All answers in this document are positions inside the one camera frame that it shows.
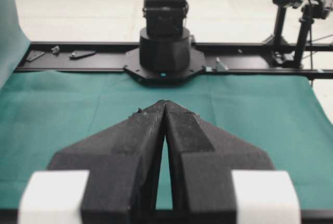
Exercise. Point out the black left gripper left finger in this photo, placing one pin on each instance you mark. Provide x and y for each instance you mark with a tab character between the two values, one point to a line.
123	163

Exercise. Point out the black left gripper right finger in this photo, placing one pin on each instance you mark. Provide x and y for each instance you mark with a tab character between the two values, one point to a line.
201	157

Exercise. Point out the green table cloth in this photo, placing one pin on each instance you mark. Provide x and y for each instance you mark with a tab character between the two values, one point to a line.
42	112

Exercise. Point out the flat black plate piece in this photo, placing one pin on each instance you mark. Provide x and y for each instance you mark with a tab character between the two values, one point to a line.
79	54

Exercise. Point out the small black screw knob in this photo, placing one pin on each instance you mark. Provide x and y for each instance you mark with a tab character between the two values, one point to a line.
55	50

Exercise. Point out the black flat corner plate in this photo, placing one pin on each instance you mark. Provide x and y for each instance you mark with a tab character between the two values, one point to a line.
33	55

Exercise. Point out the green backdrop curtain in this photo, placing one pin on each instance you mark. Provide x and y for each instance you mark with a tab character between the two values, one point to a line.
14	43

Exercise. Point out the black tripod stand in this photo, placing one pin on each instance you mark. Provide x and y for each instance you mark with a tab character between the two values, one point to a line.
314	9

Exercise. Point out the small metal bracket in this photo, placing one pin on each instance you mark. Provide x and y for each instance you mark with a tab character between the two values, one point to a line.
220	66

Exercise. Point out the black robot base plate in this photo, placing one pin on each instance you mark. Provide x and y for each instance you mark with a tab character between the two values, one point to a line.
197	65

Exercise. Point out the black aluminium frame rail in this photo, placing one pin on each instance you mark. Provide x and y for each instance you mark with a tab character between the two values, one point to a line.
241	59

